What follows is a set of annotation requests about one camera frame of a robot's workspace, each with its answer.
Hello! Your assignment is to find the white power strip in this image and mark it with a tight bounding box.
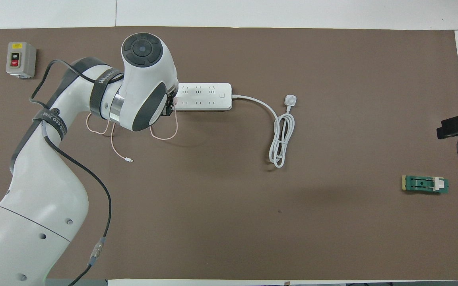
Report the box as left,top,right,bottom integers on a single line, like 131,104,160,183
175,83,233,111

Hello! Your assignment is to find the green knife switch yellow base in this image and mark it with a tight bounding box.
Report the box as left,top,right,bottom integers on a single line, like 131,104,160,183
402,175,449,195

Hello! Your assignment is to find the grey on-off switch box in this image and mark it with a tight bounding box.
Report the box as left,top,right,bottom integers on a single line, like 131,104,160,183
6,42,37,79

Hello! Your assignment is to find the white power cord with plug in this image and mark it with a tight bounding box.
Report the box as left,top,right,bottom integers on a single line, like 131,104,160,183
231,94,297,168

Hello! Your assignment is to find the pink charging cable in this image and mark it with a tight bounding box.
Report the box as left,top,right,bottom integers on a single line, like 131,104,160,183
86,107,179,162

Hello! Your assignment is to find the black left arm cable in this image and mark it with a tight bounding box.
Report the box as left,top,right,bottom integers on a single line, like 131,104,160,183
29,60,112,286

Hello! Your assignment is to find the brown paper mat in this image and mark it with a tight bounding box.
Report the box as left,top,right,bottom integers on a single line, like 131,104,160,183
0,27,458,280

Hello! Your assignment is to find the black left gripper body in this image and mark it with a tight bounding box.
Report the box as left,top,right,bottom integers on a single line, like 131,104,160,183
161,92,175,117

